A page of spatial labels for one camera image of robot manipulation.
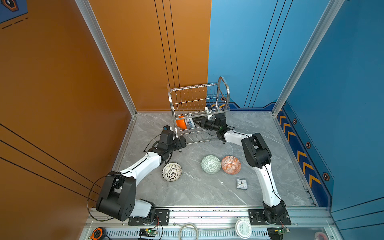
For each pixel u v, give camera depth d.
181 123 0.99
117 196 0.42
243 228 0.66
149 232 0.71
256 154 0.61
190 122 0.97
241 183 0.82
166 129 0.79
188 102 0.89
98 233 0.67
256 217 0.72
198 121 0.91
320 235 0.68
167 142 0.68
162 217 0.74
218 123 0.84
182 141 0.81
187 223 0.71
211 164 0.91
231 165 0.90
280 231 0.70
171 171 0.87
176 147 0.79
